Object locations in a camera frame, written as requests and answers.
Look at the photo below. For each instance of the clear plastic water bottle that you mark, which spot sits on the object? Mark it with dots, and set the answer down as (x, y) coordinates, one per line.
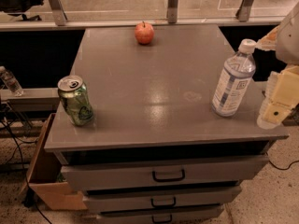
(234, 80)

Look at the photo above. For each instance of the red apple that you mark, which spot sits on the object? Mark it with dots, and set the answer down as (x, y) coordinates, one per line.
(144, 33)

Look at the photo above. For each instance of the small background plastic bottle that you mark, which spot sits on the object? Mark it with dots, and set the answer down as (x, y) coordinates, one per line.
(11, 82)

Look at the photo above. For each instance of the green soda can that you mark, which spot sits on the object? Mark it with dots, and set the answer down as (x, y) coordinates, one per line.
(74, 98)

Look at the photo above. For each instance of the grey drawer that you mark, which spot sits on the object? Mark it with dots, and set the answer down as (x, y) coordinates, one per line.
(160, 216)
(143, 174)
(158, 199)

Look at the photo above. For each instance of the bottom grey drawer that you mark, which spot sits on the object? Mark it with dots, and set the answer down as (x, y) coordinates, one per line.
(160, 216)

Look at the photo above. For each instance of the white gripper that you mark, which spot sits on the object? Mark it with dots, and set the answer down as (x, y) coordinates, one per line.
(289, 41)

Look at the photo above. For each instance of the metal window frame rail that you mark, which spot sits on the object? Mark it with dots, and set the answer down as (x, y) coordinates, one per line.
(71, 14)

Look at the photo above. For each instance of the middle grey drawer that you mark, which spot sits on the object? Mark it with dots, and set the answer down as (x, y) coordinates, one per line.
(158, 199)

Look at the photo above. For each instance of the top grey drawer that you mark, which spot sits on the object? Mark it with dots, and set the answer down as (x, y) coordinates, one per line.
(143, 174)

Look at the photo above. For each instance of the grey drawer cabinet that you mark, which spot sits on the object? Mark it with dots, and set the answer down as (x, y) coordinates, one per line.
(153, 103)

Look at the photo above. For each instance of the brown cardboard box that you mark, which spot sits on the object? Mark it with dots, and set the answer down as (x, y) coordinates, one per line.
(42, 176)

